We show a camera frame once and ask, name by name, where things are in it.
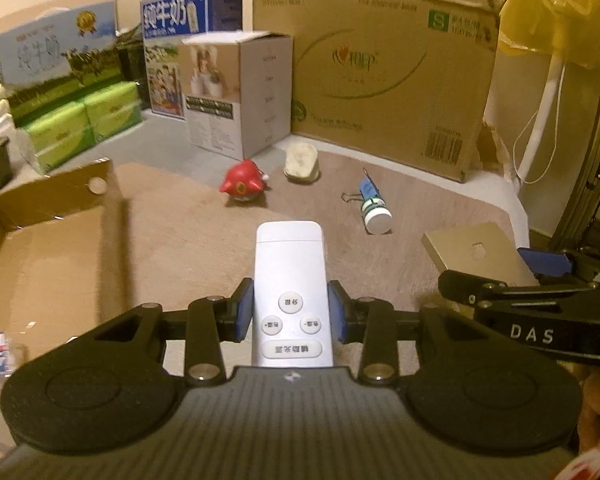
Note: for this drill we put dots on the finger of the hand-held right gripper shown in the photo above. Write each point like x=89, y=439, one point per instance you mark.
x=460, y=285
x=545, y=262

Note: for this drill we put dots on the green tissue pack bundle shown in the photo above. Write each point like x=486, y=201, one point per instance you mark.
x=80, y=125

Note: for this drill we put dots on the yellow plastic cover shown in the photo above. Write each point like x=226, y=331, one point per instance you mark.
x=545, y=10

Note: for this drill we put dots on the white standing fan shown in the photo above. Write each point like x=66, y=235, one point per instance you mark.
x=542, y=110

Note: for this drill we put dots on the crumpled brown paper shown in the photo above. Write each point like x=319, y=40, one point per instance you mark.
x=492, y=150

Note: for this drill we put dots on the red round toy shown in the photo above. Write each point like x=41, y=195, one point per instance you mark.
x=242, y=180

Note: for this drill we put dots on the dark blue milk carton box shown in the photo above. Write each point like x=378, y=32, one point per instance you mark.
x=180, y=35

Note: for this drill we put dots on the person's right hand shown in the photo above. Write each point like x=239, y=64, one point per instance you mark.
x=596, y=410

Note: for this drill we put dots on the white bottle with green band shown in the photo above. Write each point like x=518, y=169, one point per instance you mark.
x=377, y=215

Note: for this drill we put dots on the yellow covered standing fan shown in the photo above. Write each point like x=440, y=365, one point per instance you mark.
x=590, y=135

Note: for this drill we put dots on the gold square plate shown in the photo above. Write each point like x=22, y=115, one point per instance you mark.
x=470, y=255

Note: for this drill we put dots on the red and white clothing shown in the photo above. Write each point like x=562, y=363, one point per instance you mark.
x=595, y=465

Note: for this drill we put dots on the white remote control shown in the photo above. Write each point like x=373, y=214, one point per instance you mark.
x=290, y=260

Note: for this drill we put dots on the dark green box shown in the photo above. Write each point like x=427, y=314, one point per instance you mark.
x=130, y=55

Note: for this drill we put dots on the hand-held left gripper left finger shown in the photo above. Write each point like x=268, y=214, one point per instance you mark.
x=245, y=310

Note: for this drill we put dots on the blue binder clip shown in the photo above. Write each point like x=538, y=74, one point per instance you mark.
x=367, y=187

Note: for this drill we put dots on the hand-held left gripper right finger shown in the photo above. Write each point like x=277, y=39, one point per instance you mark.
x=336, y=312

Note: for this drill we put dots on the white fused plug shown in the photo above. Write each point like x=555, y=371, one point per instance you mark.
x=301, y=162

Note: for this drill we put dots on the white product box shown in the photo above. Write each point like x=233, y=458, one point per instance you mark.
x=230, y=95

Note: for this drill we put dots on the large brown cardboard box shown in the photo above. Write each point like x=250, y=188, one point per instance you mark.
x=380, y=60

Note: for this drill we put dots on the shallow cardboard tray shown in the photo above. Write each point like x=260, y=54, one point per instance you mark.
x=40, y=260

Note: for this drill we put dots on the light blue milk gift box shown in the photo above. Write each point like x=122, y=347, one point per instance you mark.
x=55, y=60

